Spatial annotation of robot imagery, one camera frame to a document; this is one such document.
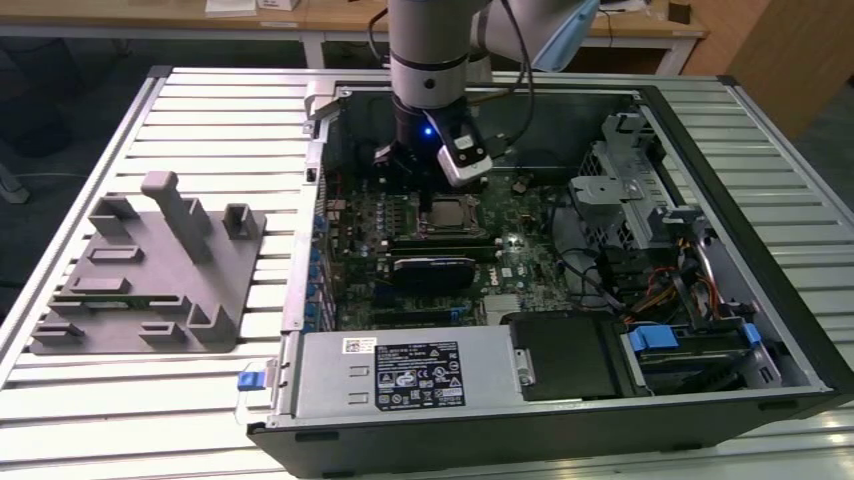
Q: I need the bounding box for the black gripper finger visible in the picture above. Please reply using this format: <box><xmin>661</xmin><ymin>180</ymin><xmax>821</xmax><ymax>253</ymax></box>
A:
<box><xmin>371</xmin><ymin>143</ymin><xmax>434</xmax><ymax>227</ymax></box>

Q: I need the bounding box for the silver CPU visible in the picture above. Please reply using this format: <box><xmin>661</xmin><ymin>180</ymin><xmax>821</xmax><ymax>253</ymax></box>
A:
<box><xmin>431</xmin><ymin>199</ymin><xmax>477</xmax><ymax>227</ymax></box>

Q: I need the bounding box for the metal socket cover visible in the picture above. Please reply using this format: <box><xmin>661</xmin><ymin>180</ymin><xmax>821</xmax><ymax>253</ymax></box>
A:
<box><xmin>418</xmin><ymin>194</ymin><xmax>486</xmax><ymax>237</ymax></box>

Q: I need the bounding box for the CPU socket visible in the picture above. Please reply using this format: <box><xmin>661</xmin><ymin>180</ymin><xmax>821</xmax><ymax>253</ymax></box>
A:
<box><xmin>414</xmin><ymin>193</ymin><xmax>487</xmax><ymax>240</ymax></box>

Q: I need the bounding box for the grey case release latch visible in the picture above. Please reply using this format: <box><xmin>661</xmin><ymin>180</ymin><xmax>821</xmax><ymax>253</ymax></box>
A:
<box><xmin>303</xmin><ymin>81</ymin><xmax>339</xmax><ymax>136</ymax></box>

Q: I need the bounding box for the black graphics card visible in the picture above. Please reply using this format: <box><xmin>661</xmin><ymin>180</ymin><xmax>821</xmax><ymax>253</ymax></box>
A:
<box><xmin>389</xmin><ymin>254</ymin><xmax>481</xmax><ymax>295</ymax></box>

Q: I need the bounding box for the green motherboard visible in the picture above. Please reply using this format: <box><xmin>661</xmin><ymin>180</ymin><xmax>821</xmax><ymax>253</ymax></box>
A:
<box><xmin>318</xmin><ymin>169</ymin><xmax>606</xmax><ymax>332</ymax></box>

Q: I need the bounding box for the grey metal drive cage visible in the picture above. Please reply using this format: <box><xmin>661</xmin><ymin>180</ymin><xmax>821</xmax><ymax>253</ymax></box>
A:
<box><xmin>572</xmin><ymin>112</ymin><xmax>680</xmax><ymax>251</ymax></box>

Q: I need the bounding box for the small silver heatsink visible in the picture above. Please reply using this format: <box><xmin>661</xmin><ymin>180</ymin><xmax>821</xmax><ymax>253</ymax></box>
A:
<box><xmin>483</xmin><ymin>293</ymin><xmax>523</xmax><ymax>315</ymax></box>

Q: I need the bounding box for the wooden desk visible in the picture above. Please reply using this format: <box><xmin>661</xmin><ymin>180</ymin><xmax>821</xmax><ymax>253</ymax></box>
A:
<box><xmin>0</xmin><ymin>0</ymin><xmax>710</xmax><ymax>76</ymax></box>

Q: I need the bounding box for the grey parts rack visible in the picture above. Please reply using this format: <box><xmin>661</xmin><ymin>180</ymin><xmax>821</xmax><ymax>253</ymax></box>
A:
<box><xmin>28</xmin><ymin>170</ymin><xmax>270</xmax><ymax>356</ymax></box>

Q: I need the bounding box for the grey power supply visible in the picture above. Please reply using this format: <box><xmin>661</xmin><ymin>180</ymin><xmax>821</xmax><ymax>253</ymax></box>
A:
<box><xmin>265</xmin><ymin>327</ymin><xmax>535</xmax><ymax>430</ymax></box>

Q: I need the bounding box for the green RAM stick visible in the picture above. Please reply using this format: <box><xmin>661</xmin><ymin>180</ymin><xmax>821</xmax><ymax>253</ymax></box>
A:
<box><xmin>79</xmin><ymin>297</ymin><xmax>183</xmax><ymax>307</ymax></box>

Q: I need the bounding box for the black plastic shroud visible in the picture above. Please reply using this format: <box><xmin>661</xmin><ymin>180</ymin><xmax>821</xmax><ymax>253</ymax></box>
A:
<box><xmin>499</xmin><ymin>309</ymin><xmax>636</xmax><ymax>402</ymax></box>

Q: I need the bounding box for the hard disk in blue carrier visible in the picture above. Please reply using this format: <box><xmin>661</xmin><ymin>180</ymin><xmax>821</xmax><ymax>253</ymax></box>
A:
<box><xmin>620</xmin><ymin>322</ymin><xmax>766</xmax><ymax>399</ymax></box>

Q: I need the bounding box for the white chair base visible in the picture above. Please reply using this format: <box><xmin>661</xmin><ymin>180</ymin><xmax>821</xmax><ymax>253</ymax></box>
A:
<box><xmin>0</xmin><ymin>162</ymin><xmax>32</xmax><ymax>205</ymax></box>

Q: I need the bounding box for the wooden cabinet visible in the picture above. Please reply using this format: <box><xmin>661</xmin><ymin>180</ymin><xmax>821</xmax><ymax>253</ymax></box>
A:
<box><xmin>684</xmin><ymin>0</ymin><xmax>854</xmax><ymax>144</ymax></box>

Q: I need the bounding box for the black PC case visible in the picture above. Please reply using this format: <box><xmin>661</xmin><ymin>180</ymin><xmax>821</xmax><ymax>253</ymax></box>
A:
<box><xmin>245</xmin><ymin>78</ymin><xmax>837</xmax><ymax>479</ymax></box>

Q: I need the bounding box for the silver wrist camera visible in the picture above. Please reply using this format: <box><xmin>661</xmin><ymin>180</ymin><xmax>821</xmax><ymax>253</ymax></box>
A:
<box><xmin>437</xmin><ymin>130</ymin><xmax>497</xmax><ymax>189</ymax></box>

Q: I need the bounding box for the tan wrist cable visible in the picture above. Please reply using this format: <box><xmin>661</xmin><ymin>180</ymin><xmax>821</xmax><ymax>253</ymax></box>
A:
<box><xmin>470</xmin><ymin>88</ymin><xmax>526</xmax><ymax>107</ymax></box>

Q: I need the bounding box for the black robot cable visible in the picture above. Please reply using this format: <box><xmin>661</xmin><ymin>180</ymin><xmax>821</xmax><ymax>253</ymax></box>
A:
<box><xmin>493</xmin><ymin>0</ymin><xmax>538</xmax><ymax>154</ymax></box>

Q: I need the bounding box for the black cable bundle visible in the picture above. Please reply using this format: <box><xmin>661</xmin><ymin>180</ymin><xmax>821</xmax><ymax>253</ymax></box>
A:
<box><xmin>557</xmin><ymin>244</ymin><xmax>660</xmax><ymax>314</ymax></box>

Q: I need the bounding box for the red wire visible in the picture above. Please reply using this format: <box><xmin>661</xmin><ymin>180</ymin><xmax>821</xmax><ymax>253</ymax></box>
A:
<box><xmin>648</xmin><ymin>266</ymin><xmax>681</xmax><ymax>297</ymax></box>

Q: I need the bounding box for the yellow wire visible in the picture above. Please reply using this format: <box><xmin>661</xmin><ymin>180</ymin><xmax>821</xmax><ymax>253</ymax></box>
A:
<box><xmin>624</xmin><ymin>287</ymin><xmax>677</xmax><ymax>316</ymax></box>

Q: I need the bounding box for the orange wire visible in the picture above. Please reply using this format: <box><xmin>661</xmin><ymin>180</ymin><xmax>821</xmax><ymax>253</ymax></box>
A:
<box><xmin>693</xmin><ymin>277</ymin><xmax>728</xmax><ymax>321</ymax></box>

